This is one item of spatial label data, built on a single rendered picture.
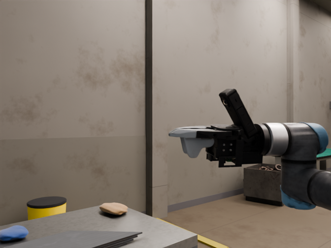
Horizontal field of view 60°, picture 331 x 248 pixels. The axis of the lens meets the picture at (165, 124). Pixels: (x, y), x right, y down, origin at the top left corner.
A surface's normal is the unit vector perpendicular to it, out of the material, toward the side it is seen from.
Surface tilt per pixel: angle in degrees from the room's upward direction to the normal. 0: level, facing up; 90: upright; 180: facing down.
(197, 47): 90
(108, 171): 90
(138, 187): 90
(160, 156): 90
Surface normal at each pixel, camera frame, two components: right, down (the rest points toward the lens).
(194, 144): 0.18, 0.13
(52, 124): 0.64, 0.00
